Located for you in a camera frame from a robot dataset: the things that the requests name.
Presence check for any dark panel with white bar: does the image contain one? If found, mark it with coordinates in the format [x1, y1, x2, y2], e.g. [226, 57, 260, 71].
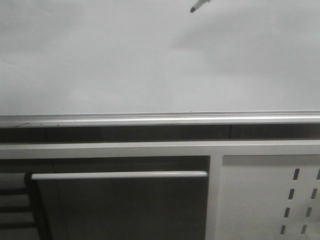
[31, 170, 209, 240]

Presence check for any white perforated metal panel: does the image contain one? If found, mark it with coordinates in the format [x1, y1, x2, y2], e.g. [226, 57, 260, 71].
[215, 155, 320, 240]

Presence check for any aluminium whiteboard marker tray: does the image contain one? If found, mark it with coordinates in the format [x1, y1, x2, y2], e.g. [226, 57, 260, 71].
[0, 110, 320, 129]

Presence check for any white whiteboard marker pen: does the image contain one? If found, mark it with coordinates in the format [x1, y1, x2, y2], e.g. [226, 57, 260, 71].
[190, 0, 211, 13]

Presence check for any large whiteboard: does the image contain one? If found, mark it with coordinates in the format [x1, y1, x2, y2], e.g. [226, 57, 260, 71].
[0, 0, 320, 116]

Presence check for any white metal frame stand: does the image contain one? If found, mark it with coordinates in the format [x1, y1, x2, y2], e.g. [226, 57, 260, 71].
[0, 140, 320, 240]

